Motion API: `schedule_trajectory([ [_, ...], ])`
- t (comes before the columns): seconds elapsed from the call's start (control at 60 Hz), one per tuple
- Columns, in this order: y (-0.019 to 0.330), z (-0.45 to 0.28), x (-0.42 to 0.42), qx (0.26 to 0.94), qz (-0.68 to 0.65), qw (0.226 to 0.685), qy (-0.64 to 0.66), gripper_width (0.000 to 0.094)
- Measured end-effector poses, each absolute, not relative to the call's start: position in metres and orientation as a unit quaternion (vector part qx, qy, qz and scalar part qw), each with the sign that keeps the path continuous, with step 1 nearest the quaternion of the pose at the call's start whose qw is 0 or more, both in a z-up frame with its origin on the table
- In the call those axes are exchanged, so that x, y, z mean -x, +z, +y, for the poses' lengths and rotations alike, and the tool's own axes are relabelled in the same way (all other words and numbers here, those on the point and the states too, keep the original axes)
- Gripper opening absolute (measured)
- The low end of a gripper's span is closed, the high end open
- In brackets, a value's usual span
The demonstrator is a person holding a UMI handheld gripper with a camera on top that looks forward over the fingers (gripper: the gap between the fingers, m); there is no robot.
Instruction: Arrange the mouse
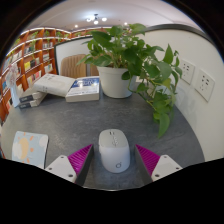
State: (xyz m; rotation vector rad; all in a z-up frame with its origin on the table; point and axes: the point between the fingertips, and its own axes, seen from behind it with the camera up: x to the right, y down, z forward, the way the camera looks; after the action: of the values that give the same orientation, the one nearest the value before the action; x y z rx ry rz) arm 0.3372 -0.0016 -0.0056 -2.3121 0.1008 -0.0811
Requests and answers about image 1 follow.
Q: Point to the green plant in white pot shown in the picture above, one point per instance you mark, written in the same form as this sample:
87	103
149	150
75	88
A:
115	80

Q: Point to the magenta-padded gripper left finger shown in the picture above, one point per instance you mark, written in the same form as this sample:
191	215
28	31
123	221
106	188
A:
63	166

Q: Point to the orange wooden bookshelf unit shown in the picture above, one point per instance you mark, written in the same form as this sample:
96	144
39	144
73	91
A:
30	60

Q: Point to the light blue sun-print mouse pad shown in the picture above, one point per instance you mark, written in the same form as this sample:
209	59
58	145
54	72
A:
30	148

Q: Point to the blue and white book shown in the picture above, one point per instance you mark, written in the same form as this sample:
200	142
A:
83	90

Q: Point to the ceiling lamp with round bulbs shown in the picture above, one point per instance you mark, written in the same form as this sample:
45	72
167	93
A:
96	20

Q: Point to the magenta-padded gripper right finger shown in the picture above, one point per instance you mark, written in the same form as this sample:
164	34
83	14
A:
165	166

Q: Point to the white wall socket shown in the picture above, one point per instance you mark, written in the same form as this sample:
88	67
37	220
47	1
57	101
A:
187	71
204	84

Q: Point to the dark hardcover book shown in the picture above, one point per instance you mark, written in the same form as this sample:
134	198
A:
31	96
30	104

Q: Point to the thick white book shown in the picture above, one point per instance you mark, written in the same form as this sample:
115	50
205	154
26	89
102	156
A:
53	85

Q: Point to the white computer mouse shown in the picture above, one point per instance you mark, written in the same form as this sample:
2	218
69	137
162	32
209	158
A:
114	151

